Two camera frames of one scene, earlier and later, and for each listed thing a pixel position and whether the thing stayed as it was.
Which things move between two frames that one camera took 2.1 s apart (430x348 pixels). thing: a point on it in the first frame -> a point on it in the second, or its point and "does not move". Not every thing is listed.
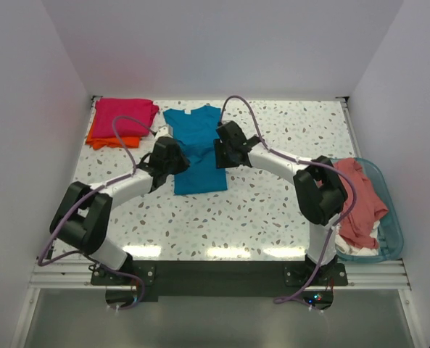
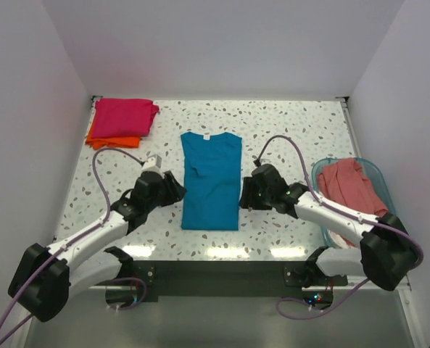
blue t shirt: [195, 133] -> [212, 177]
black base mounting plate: [221, 278] does not move
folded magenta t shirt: [107, 109] does not move
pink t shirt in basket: [368, 206] does not move
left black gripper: [184, 163] -> [175, 192]
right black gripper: [221, 162] -> [247, 199]
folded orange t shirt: [98, 143] does not move
